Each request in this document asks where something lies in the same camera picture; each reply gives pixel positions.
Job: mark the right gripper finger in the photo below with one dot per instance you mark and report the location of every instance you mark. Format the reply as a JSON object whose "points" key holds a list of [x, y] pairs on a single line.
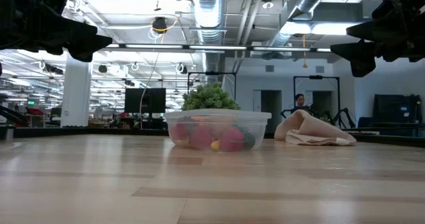
{"points": [[360, 51], [375, 29]]}

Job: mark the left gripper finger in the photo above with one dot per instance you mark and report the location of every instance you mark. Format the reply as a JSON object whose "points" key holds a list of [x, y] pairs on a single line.
{"points": [[86, 48], [81, 29]]}

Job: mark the clear plastic tupperware container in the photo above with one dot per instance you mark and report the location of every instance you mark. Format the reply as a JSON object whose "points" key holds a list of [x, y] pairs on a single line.
{"points": [[259, 124]]}

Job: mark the red toy strawberry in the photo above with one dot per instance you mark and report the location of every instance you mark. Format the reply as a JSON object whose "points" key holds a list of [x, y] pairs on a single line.
{"points": [[200, 137], [230, 139], [179, 132]]}

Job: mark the dark round toy grape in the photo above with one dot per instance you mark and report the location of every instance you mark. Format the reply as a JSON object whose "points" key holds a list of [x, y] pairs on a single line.
{"points": [[249, 140]]}

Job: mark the yellow toy chili pepper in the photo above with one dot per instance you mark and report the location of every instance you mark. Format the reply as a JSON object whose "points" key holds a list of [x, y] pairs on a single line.
{"points": [[216, 145]]}

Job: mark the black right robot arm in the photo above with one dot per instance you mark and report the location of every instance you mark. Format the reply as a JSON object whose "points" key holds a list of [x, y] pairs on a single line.
{"points": [[418, 24]]}

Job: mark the black background robot arm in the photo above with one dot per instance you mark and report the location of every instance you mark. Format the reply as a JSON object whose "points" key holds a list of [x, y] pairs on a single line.
{"points": [[342, 116]]}

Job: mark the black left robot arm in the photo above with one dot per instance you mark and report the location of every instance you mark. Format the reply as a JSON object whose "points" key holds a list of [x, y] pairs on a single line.
{"points": [[16, 18]]}

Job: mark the white square pillar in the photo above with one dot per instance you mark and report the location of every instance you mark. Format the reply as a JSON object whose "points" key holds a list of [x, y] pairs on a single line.
{"points": [[76, 94]]}

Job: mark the bright rectangular ceiling light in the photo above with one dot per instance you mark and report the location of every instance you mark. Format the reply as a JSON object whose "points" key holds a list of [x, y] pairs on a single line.
{"points": [[315, 28]]}

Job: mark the dark background cabinet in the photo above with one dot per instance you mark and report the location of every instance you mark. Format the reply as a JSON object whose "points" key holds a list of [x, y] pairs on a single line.
{"points": [[396, 109]]}

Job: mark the green exit sign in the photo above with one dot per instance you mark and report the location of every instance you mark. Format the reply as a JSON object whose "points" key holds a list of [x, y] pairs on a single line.
{"points": [[31, 102]]}

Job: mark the black ceiling-hung device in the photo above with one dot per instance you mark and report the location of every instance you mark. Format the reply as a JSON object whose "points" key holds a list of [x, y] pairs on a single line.
{"points": [[159, 24]]}

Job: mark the person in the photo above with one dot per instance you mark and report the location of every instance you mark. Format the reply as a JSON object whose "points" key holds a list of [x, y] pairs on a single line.
{"points": [[299, 100]]}

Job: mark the black background monitor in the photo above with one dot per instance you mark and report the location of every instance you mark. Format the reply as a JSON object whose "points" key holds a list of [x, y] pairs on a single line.
{"points": [[145, 100]]}

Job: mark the beige folded cloth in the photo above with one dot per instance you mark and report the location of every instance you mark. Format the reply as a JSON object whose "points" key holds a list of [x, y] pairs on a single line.
{"points": [[308, 131]]}

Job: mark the round ceiling sensor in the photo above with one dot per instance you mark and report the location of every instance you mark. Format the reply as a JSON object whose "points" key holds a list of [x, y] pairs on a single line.
{"points": [[267, 3]]}

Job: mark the grey bin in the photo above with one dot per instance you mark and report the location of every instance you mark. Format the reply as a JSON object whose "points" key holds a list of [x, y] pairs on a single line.
{"points": [[7, 132]]}

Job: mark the long linear ceiling light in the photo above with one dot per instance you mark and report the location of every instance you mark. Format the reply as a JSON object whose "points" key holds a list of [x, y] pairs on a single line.
{"points": [[216, 47]]}

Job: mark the green artificial ball plant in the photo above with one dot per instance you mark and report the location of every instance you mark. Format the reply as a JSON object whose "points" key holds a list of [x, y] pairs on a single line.
{"points": [[210, 97]]}

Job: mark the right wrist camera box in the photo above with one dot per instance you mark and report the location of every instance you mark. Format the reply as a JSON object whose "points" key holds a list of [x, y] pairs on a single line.
{"points": [[385, 9]]}

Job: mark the black background gantry frame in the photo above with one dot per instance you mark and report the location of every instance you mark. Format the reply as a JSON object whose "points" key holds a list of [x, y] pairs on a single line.
{"points": [[212, 73], [315, 77]]}

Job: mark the black aluminium table frame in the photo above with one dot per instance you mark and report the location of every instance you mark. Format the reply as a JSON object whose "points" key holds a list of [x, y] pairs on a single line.
{"points": [[99, 131]]}

